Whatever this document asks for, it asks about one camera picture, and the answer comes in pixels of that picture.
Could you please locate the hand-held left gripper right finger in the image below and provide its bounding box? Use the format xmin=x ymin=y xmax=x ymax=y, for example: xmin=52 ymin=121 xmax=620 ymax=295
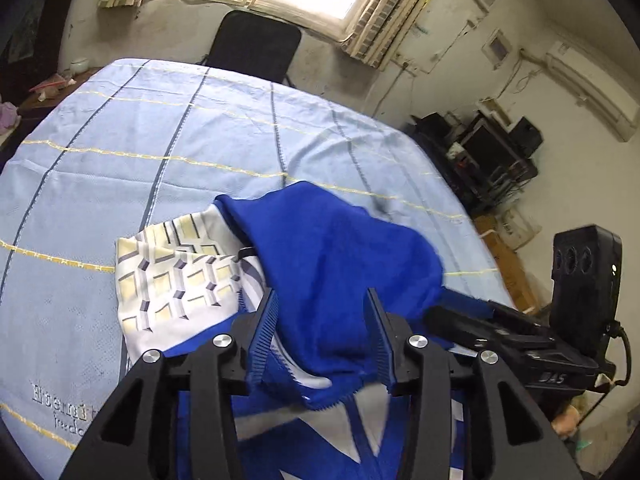
xmin=365 ymin=287 xmax=583 ymax=480

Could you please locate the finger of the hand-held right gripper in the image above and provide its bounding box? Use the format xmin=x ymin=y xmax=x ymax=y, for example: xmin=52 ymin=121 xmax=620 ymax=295
xmin=422 ymin=306 xmax=531 ymax=361
xmin=442 ymin=290 xmax=556 ymax=346

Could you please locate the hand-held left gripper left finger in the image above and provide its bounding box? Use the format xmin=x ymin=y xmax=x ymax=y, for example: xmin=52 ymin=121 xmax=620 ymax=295
xmin=62 ymin=287 xmax=281 ymax=480

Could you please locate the blue white red hooded jacket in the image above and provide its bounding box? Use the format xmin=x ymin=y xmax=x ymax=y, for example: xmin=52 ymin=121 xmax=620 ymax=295
xmin=115 ymin=181 xmax=506 ymax=480

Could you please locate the person's right hand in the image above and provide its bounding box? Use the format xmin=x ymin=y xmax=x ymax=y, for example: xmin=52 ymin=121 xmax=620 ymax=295
xmin=550 ymin=405 xmax=588 ymax=436

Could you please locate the brown cardboard box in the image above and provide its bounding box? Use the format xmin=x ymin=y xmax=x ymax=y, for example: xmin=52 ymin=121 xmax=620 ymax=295
xmin=472 ymin=212 xmax=541 ymax=313

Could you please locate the black desk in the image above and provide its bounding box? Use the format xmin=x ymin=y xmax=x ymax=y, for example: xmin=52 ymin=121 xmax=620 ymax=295
xmin=410 ymin=110 xmax=538 ymax=216

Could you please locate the black speaker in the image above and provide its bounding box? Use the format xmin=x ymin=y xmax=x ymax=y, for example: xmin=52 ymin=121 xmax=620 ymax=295
xmin=507 ymin=116 xmax=543 ymax=153

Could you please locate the black computer monitor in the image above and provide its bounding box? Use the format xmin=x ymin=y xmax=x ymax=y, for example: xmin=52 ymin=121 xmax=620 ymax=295
xmin=462 ymin=122 xmax=516 ymax=171

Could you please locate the white air conditioner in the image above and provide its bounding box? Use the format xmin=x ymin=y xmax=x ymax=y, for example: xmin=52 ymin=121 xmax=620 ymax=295
xmin=544 ymin=42 xmax=640 ymax=142

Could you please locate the light blue checked bedsheet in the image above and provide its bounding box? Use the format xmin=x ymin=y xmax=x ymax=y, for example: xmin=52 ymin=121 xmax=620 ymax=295
xmin=0 ymin=57 xmax=506 ymax=461

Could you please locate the white electrical box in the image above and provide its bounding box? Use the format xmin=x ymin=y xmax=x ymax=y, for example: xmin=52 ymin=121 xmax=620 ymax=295
xmin=481 ymin=30 xmax=513 ymax=65

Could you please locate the black office chair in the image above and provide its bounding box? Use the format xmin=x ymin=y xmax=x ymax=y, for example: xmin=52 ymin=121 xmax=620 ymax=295
xmin=205 ymin=10 xmax=302 ymax=86

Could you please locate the dark side table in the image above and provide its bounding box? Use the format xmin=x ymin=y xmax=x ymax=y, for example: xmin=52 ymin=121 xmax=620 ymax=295
xmin=17 ymin=65 xmax=98 ymax=111

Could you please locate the pink plastic bag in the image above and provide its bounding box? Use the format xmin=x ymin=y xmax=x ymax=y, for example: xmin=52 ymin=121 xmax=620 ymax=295
xmin=30 ymin=74 xmax=66 ymax=93

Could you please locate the dark framed landscape painting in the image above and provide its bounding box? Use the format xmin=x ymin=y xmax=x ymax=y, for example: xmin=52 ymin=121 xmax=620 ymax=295
xmin=0 ymin=0 xmax=71 ymax=106

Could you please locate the black cable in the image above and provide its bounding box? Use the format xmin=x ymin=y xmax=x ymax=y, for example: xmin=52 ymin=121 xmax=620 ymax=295
xmin=605 ymin=322 xmax=632 ymax=388

